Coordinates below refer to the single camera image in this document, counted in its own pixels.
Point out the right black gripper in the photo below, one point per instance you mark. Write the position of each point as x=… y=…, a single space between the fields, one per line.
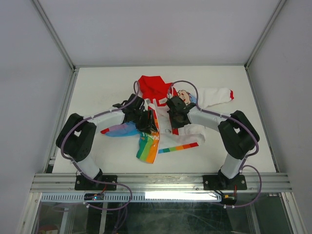
x=173 y=124

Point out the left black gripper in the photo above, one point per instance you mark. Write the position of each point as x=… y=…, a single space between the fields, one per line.
x=148 y=125

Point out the white red rainbow kids jacket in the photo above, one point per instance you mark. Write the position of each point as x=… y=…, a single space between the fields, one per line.
x=169 y=139

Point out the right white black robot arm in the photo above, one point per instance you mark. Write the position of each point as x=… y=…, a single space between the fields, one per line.
x=239 y=138

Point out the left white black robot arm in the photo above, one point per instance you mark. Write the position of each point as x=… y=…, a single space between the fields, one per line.
x=76 y=138

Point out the small black connector box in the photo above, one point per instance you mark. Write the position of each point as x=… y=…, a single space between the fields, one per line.
x=228 y=200

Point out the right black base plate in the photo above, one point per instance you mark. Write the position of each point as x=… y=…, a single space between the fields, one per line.
x=217 y=182

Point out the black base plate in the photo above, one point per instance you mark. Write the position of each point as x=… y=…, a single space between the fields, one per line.
x=217 y=182
x=84 y=184

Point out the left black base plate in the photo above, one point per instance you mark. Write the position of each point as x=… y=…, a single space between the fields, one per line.
x=84 y=184

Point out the aluminium mounting rail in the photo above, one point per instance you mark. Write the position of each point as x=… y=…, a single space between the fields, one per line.
x=248 y=182

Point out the white slotted cable duct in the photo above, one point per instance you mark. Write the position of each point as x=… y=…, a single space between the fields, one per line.
x=135 y=197

